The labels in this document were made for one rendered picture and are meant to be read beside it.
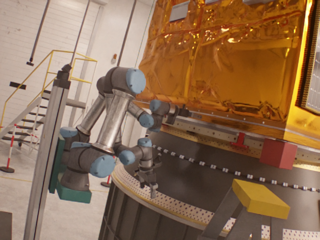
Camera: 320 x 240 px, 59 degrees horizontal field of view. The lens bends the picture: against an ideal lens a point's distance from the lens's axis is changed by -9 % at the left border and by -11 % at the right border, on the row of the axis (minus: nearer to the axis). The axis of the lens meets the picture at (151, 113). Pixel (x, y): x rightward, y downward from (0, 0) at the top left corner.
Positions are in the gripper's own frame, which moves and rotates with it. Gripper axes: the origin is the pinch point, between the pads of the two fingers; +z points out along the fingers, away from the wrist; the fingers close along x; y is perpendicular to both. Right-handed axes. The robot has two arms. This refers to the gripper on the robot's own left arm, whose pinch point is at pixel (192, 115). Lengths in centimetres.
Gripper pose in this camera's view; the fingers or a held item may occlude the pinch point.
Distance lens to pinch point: 206.3
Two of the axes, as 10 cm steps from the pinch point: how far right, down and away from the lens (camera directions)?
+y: 2.4, -9.7, 0.0
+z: 8.6, 2.1, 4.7
